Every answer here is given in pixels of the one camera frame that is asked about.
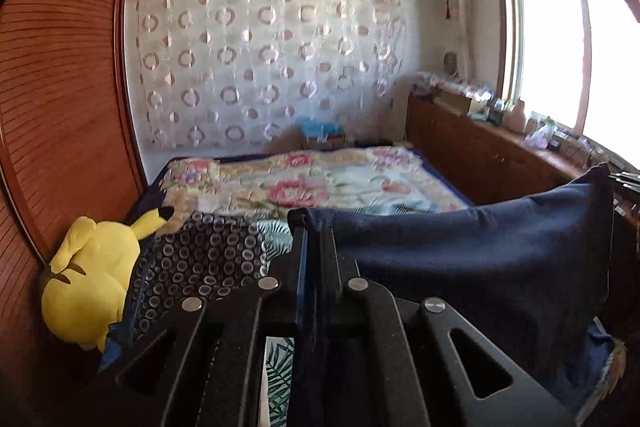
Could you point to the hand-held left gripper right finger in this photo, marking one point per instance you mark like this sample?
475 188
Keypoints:
325 277

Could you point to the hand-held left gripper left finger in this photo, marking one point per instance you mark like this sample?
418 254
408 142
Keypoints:
299 274

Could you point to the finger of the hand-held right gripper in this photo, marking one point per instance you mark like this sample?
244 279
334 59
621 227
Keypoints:
626 189

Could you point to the navy blue printed T-shirt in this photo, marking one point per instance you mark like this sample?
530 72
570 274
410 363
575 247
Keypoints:
475 257

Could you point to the floral blanket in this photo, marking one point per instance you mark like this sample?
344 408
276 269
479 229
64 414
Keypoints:
310 184

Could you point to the green-lid bottle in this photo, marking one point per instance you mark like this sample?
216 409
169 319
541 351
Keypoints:
549 129

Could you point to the dark circle-patterned cloth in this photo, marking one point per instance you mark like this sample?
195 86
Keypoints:
200 257

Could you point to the leaf-print sheet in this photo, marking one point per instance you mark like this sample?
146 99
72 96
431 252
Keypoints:
280 382

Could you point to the pink thermos jug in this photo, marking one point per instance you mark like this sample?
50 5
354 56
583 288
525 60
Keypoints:
518 117

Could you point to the small brown box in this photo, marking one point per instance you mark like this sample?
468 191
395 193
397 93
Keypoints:
330 142

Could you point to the blue crumpled cloth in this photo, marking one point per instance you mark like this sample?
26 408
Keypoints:
317 128

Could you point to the wooden sideboard cabinet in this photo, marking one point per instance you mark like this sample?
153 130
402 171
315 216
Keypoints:
480 157

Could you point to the wooden framed window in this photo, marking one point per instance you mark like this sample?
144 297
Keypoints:
550 47

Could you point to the open cardboard box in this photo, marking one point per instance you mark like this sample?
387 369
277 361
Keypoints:
455 103

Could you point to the folded floral cloth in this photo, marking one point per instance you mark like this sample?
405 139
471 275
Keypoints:
450 84

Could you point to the yellow plush toy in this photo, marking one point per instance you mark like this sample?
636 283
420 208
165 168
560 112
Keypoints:
85 287

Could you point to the small round fan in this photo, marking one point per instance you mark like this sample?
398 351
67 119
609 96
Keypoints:
451 63

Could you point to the circle-patterned sheer curtain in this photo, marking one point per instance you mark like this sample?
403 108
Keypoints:
260 57

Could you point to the wooden slatted wardrobe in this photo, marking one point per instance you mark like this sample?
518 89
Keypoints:
60 82

